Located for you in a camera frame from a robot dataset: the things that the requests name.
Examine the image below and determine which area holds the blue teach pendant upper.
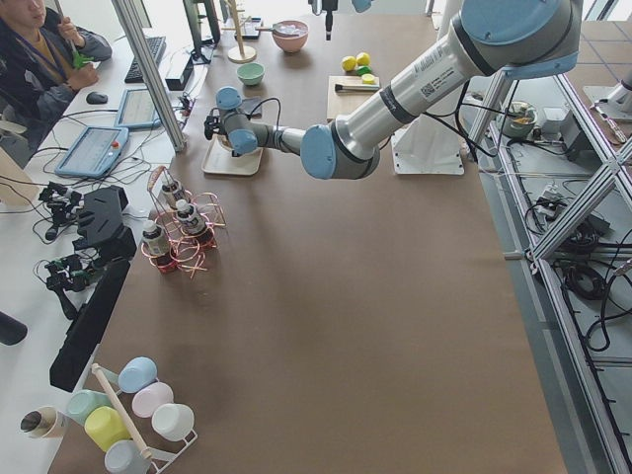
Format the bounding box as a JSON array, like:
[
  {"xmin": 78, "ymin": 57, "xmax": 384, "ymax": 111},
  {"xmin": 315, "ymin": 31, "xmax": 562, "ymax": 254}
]
[{"xmin": 115, "ymin": 89, "xmax": 160, "ymax": 130}]

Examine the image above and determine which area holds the tea bottle lower right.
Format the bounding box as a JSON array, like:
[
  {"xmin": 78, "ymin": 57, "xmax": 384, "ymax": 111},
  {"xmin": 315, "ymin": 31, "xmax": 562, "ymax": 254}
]
[{"xmin": 142, "ymin": 219, "xmax": 170, "ymax": 258}]

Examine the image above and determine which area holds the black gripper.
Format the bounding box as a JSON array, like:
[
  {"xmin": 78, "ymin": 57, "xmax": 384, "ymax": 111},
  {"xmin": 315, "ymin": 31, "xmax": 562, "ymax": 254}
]
[
  {"xmin": 308, "ymin": 0, "xmax": 339, "ymax": 40},
  {"xmin": 203, "ymin": 108, "xmax": 223, "ymax": 140}
]

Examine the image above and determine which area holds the white rack with cups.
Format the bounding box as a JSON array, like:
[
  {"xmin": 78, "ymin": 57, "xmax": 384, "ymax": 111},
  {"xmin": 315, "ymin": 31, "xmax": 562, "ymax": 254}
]
[{"xmin": 91, "ymin": 363, "xmax": 198, "ymax": 473}]

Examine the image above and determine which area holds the yellow lemon upper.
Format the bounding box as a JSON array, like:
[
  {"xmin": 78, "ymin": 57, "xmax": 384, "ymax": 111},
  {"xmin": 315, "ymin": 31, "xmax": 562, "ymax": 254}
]
[{"xmin": 341, "ymin": 55, "xmax": 356, "ymax": 72}]

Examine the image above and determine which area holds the paper coffee cup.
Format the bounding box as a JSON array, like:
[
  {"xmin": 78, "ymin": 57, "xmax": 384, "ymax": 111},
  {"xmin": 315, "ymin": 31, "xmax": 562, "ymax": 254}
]
[{"xmin": 20, "ymin": 406, "xmax": 68, "ymax": 438}]

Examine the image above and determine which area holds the copper wire bottle rack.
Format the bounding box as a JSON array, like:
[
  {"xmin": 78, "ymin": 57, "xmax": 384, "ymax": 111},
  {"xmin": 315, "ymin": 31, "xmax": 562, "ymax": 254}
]
[{"xmin": 140, "ymin": 165, "xmax": 226, "ymax": 277}]

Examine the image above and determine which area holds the white cup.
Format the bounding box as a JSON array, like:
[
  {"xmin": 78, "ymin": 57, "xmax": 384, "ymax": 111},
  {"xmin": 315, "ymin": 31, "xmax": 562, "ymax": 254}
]
[{"xmin": 151, "ymin": 403, "xmax": 195, "ymax": 441}]

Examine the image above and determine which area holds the grey blue cup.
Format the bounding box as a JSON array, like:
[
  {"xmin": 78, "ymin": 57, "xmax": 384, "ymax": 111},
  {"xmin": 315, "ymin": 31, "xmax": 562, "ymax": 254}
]
[{"xmin": 104, "ymin": 439, "xmax": 150, "ymax": 474}]

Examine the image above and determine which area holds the black keyboard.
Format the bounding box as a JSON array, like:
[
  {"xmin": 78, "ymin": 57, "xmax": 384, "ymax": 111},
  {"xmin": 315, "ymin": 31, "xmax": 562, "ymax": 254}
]
[{"xmin": 123, "ymin": 36, "xmax": 168, "ymax": 84}]

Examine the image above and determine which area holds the white round plate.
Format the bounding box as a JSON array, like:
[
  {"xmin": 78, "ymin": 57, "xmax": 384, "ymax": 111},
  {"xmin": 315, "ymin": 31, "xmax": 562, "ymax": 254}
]
[{"xmin": 218, "ymin": 137, "xmax": 233, "ymax": 150}]

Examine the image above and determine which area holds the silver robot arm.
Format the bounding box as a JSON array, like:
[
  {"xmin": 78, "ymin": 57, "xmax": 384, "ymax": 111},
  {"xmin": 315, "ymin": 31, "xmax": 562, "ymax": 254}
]
[
  {"xmin": 204, "ymin": 1, "xmax": 583, "ymax": 180},
  {"xmin": 308, "ymin": 0, "xmax": 372, "ymax": 40}
]

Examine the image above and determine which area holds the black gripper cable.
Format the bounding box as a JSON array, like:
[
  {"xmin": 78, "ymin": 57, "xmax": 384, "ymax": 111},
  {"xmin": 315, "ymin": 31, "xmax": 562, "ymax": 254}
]
[{"xmin": 244, "ymin": 97, "xmax": 283, "ymax": 130}]

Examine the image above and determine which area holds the cream rabbit tray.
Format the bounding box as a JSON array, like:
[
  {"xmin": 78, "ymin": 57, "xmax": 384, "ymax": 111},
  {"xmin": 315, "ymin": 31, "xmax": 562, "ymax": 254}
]
[{"xmin": 201, "ymin": 136, "xmax": 263, "ymax": 176}]

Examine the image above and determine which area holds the half cut lemon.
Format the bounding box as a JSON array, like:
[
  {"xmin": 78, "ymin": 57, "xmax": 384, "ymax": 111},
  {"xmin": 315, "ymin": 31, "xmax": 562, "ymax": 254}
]
[{"xmin": 360, "ymin": 73, "xmax": 376, "ymax": 85}]

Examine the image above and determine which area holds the pink bowl of ice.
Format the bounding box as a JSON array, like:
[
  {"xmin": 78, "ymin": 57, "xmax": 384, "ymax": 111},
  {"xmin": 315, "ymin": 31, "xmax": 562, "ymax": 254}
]
[{"xmin": 272, "ymin": 20, "xmax": 309, "ymax": 53}]

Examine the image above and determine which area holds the pink cup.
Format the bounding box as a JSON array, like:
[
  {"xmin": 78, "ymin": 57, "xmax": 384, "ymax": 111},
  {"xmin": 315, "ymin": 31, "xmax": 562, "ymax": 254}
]
[{"xmin": 131, "ymin": 381, "xmax": 174, "ymax": 418}]

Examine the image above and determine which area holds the tea bottle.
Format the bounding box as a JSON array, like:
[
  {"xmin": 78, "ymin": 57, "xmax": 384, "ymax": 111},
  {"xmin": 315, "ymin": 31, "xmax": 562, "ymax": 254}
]
[
  {"xmin": 161, "ymin": 181, "xmax": 184, "ymax": 209},
  {"xmin": 176, "ymin": 199, "xmax": 207, "ymax": 236},
  {"xmin": 142, "ymin": 219, "xmax": 170, "ymax": 258}
]

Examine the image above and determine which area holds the wooden cup stand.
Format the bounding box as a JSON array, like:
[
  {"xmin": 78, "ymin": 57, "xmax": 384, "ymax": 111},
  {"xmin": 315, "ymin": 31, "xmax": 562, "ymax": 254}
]
[{"xmin": 222, "ymin": 0, "xmax": 257, "ymax": 64}]

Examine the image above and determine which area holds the yellow lemon lower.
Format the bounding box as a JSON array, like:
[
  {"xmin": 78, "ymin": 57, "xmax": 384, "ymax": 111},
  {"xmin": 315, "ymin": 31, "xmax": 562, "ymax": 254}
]
[{"xmin": 355, "ymin": 51, "xmax": 371, "ymax": 66}]

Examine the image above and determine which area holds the light blue cup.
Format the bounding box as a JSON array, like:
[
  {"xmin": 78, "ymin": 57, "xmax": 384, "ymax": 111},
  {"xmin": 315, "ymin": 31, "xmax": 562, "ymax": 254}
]
[{"xmin": 118, "ymin": 356, "xmax": 158, "ymax": 394}]

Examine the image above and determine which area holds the aluminium frame post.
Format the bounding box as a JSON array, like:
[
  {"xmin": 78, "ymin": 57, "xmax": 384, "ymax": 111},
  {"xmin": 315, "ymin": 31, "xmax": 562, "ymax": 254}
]
[{"xmin": 112, "ymin": 0, "xmax": 186, "ymax": 153}]

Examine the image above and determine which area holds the green ceramic bowl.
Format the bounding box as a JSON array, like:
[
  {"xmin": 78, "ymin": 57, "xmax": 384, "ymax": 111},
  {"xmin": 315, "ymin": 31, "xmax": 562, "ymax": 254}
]
[{"xmin": 236, "ymin": 62, "xmax": 266, "ymax": 86}]

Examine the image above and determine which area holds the steel muddler black tip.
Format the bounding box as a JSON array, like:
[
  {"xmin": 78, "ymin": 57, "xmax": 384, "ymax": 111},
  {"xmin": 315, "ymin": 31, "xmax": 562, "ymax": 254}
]
[{"xmin": 334, "ymin": 83, "xmax": 380, "ymax": 93}]

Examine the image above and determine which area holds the yellow lemon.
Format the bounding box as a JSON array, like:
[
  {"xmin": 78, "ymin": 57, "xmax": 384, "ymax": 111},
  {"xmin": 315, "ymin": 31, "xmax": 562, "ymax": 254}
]
[
  {"xmin": 341, "ymin": 55, "xmax": 356, "ymax": 72},
  {"xmin": 355, "ymin": 51, "xmax": 371, "ymax": 66}
]

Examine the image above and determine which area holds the seated person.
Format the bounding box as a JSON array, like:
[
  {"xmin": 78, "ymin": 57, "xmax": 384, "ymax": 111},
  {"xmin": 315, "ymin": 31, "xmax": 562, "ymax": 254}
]
[{"xmin": 1, "ymin": 1, "xmax": 112, "ymax": 152}]

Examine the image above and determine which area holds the yellow cup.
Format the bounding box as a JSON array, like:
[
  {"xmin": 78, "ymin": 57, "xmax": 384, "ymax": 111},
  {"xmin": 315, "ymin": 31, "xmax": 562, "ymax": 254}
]
[{"xmin": 84, "ymin": 406, "xmax": 131, "ymax": 452}]

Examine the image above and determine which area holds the blue teach pendant lower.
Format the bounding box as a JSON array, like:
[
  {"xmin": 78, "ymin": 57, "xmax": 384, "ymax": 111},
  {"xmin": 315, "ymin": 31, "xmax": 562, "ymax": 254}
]
[{"xmin": 54, "ymin": 126, "xmax": 129, "ymax": 178}]

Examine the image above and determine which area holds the tea bottle lower left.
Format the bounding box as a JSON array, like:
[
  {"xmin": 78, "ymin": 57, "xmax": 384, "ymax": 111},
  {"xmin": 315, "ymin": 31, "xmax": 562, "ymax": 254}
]
[{"xmin": 176, "ymin": 199, "xmax": 207, "ymax": 236}]

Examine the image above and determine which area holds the mint green cup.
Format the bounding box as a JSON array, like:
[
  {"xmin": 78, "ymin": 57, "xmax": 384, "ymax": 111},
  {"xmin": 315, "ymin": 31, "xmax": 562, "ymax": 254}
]
[{"xmin": 66, "ymin": 389, "xmax": 112, "ymax": 426}]

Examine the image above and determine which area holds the wooden cutting board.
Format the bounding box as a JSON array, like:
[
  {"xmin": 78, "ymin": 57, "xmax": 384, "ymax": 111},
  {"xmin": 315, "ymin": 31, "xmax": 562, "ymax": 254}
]
[{"xmin": 326, "ymin": 75, "xmax": 381, "ymax": 121}]

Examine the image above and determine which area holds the grey folded cloth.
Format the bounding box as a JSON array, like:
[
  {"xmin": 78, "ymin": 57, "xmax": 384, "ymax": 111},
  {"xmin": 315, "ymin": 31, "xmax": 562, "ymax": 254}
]
[{"xmin": 241, "ymin": 97, "xmax": 262, "ymax": 118}]

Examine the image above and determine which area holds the green lime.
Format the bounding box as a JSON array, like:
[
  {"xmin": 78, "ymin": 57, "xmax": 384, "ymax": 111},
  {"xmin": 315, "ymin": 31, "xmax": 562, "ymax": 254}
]
[{"xmin": 355, "ymin": 65, "xmax": 372, "ymax": 76}]

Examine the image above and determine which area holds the tea bottle upper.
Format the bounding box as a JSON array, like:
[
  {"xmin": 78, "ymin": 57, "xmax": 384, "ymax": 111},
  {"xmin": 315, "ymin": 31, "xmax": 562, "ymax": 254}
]
[{"xmin": 161, "ymin": 181, "xmax": 184, "ymax": 209}]

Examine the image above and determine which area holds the blue teach pendant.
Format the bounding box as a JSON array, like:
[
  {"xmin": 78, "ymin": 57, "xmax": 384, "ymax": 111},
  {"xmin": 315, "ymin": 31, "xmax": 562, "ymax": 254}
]
[
  {"xmin": 115, "ymin": 89, "xmax": 160, "ymax": 130},
  {"xmin": 54, "ymin": 126, "xmax": 129, "ymax": 178}
]

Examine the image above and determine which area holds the black computer mouse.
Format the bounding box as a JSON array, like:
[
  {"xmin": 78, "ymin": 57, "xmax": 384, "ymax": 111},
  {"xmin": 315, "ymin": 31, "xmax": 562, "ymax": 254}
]
[{"xmin": 86, "ymin": 92, "xmax": 109, "ymax": 105}]

